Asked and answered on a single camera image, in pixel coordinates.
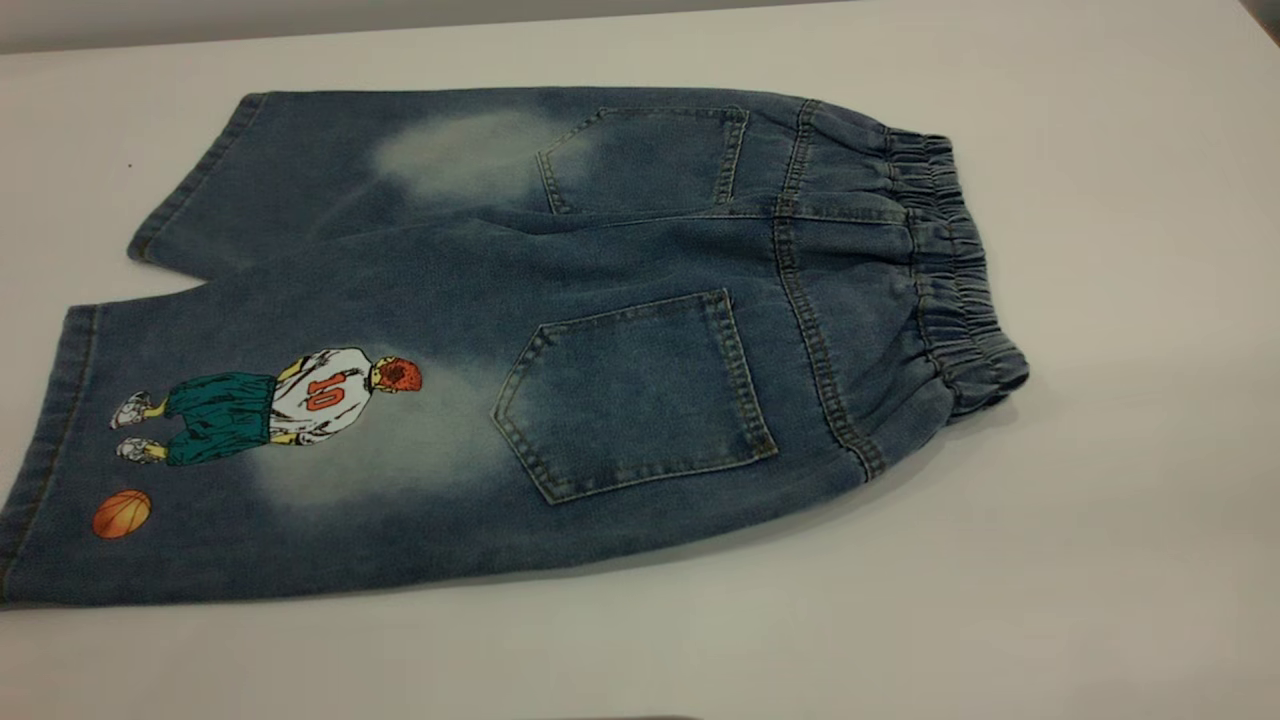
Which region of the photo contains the blue denim shorts basketball print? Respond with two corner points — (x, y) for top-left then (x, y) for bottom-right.
(0, 85), (1031, 609)

